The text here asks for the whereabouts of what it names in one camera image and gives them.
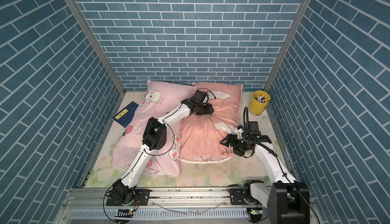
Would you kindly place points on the aluminium mounting rail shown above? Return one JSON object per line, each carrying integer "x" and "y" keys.
{"x": 166, "y": 205}

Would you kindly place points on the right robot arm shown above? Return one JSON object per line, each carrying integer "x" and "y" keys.
{"x": 286, "y": 201}

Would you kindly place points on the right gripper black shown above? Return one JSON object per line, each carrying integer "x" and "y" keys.
{"x": 234, "y": 138}

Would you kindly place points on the markers in cup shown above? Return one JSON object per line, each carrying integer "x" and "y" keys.
{"x": 263, "y": 98}

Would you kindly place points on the yellow pen cup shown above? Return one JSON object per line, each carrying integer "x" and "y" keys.
{"x": 255, "y": 107}

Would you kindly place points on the salmon pink feather pillow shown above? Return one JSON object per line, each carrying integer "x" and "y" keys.
{"x": 201, "y": 134}

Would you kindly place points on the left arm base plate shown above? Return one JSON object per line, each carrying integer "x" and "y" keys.
{"x": 137, "y": 197}

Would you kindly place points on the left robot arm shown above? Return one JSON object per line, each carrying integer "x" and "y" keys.
{"x": 146, "y": 151}

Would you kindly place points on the floral table mat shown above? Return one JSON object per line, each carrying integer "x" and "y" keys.
{"x": 236, "y": 170}

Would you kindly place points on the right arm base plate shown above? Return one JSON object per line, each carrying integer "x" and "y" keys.
{"x": 237, "y": 197}

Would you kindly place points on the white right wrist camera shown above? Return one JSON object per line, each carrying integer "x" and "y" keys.
{"x": 240, "y": 132}

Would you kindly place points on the dark blue booklet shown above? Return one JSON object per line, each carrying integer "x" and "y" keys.
{"x": 125, "y": 115}

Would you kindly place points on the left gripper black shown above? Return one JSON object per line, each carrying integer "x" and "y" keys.
{"x": 207, "y": 109}

